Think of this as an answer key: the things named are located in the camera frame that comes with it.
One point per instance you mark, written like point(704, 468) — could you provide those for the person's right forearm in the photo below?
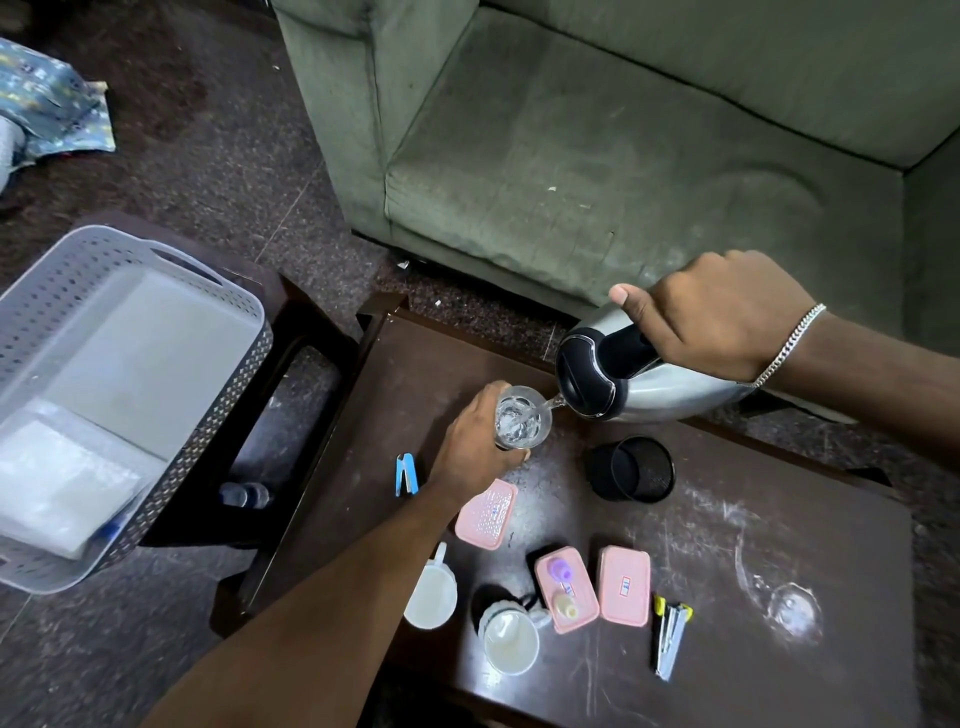
point(877, 382)

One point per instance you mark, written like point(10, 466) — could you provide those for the steel electric kettle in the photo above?
point(675, 396)

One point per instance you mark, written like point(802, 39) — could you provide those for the silver yellow stapler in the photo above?
point(670, 637)

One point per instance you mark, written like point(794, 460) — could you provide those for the blue patterned cloth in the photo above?
point(52, 105)

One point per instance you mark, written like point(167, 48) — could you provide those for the open pink plastic container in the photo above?
point(585, 600)

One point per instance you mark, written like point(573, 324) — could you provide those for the grey perforated plastic basket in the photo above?
point(45, 300)

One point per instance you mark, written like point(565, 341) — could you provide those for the black mesh pen cup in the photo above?
point(630, 471)

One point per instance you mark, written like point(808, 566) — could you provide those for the person's left forearm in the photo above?
point(322, 615)

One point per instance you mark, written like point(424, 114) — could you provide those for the clear drinking glass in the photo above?
point(525, 420)

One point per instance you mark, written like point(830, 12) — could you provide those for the white plastic mug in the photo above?
point(430, 596)

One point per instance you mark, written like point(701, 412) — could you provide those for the person's left thumb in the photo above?
point(514, 454)

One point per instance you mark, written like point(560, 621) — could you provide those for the blue plastic clip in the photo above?
point(406, 475)

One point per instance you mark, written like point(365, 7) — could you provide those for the person's right thumb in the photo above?
point(631, 301)

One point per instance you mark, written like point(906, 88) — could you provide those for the dark small bottle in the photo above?
point(244, 495)

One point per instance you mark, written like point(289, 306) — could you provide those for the pink container lid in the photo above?
point(624, 586)
point(486, 514)

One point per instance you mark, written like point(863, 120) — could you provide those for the white plastic cup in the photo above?
point(511, 642)

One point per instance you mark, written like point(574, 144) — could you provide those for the person's right hand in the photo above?
point(720, 322)

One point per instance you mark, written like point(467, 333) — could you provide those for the white plastic bag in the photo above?
point(60, 480)

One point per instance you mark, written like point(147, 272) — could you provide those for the small yellow-capped bottle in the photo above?
point(565, 604)

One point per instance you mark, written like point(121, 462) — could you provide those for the person's left hand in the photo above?
point(466, 450)

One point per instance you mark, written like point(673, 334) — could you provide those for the small purple-capped bottle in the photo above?
point(561, 571)

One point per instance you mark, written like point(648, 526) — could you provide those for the green fabric sofa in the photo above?
point(600, 150)

